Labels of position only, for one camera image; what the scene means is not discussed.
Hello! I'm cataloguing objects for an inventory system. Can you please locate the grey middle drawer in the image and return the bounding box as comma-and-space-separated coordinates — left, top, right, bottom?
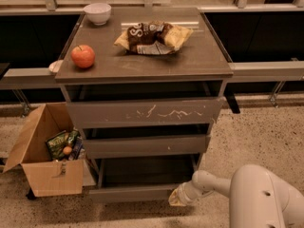
84, 123, 210, 159

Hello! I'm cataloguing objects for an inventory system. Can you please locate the white bowl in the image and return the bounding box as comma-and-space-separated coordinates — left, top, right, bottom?
83, 3, 111, 26

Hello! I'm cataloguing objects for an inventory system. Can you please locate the grey drawer cabinet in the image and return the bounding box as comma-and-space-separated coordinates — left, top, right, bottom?
54, 6, 234, 182

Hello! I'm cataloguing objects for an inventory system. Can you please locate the red apple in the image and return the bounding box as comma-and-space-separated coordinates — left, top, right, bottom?
70, 45, 95, 68

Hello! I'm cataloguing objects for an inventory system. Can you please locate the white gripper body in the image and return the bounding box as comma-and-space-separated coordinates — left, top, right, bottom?
177, 181, 213, 206

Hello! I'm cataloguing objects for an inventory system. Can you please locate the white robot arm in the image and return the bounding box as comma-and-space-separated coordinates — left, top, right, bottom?
168, 164, 304, 228

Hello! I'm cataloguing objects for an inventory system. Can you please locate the brown chip bag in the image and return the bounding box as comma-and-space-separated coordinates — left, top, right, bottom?
114, 21, 193, 55

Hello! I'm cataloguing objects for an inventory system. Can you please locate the small white disc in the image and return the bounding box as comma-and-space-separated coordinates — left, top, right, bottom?
48, 60, 63, 74

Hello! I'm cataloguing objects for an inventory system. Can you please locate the grey top drawer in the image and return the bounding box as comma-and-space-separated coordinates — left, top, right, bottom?
66, 98, 223, 129

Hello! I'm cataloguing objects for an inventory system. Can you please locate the grey bottom drawer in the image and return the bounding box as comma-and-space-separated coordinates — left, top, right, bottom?
89, 154, 198, 203

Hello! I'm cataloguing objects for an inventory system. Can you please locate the cardboard box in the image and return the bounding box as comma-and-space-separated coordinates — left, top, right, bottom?
4, 103, 84, 197

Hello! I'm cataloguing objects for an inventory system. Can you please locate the green snack bag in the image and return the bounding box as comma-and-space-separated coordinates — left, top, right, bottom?
46, 130, 79, 160

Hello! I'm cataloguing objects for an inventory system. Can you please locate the grey drawer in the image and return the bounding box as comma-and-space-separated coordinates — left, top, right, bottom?
84, 123, 210, 159
89, 154, 198, 203
66, 98, 223, 129

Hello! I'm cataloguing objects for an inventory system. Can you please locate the blue snack packet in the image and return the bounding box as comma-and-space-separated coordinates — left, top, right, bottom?
68, 137, 83, 161

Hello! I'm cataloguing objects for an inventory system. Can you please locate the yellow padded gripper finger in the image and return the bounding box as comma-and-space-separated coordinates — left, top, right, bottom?
168, 188, 186, 207

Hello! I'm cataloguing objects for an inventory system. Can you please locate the grey bench rail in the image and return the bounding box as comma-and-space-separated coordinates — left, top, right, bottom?
0, 61, 304, 90

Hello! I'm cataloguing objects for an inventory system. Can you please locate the small orange fruit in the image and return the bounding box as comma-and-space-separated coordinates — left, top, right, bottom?
63, 146, 72, 156

